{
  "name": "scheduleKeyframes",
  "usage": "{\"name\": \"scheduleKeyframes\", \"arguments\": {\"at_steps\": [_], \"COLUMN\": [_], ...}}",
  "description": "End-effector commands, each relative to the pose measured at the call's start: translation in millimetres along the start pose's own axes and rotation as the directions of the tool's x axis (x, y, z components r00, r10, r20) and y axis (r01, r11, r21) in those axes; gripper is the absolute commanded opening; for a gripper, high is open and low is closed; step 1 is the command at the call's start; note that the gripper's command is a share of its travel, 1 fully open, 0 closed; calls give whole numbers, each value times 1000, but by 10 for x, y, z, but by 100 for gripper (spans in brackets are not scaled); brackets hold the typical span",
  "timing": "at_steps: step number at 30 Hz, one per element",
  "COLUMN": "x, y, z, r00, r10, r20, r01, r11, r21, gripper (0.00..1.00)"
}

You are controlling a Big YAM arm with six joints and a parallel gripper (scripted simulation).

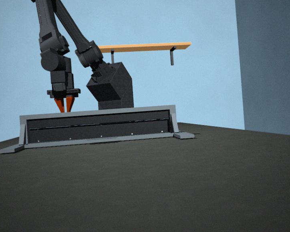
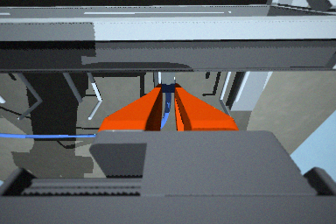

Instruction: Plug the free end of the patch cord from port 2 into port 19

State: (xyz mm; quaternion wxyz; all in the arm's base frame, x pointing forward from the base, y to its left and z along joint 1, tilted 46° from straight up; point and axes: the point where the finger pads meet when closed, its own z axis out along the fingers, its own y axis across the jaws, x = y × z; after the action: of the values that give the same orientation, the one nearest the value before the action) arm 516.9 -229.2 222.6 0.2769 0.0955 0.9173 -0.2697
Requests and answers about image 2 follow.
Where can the blue patch cord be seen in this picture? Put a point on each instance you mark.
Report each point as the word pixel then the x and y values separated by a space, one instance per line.
pixel 168 98

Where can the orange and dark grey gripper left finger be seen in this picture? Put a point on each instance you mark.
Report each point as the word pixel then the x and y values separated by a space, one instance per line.
pixel 139 114

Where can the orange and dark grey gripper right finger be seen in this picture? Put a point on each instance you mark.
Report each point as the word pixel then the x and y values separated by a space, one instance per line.
pixel 198 115

